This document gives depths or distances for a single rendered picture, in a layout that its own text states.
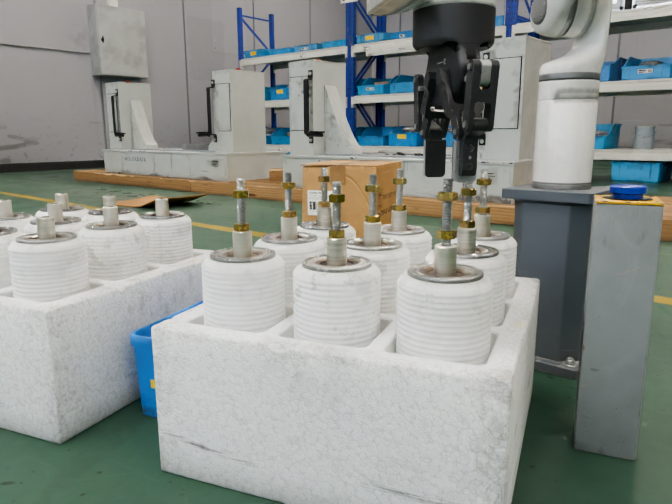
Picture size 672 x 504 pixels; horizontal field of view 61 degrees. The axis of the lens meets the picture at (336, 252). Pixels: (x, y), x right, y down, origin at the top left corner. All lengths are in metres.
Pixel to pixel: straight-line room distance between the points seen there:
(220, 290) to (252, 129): 3.41
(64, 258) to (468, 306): 0.53
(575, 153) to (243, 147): 3.17
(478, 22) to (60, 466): 0.67
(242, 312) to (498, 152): 2.21
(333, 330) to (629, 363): 0.36
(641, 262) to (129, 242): 0.69
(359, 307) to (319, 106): 2.89
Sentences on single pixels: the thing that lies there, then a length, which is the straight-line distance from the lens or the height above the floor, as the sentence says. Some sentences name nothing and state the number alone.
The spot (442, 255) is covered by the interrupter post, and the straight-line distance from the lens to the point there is 0.58.
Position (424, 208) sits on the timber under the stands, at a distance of 2.79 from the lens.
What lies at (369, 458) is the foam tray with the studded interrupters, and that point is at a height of 0.08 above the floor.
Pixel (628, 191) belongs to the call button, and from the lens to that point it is 0.74.
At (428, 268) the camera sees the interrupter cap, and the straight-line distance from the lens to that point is 0.60.
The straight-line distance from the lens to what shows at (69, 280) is 0.85.
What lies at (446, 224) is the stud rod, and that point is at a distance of 0.58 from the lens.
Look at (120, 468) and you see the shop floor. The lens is 0.78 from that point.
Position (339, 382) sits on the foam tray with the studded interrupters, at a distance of 0.58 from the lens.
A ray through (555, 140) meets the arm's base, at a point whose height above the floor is 0.38.
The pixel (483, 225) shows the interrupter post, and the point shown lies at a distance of 0.80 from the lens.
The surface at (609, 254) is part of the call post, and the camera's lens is 0.73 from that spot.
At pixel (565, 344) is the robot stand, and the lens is 1.03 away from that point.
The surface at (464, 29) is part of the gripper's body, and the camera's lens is 0.54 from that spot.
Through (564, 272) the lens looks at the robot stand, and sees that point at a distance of 0.99.
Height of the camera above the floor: 0.39
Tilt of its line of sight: 12 degrees down
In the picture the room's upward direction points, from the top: straight up
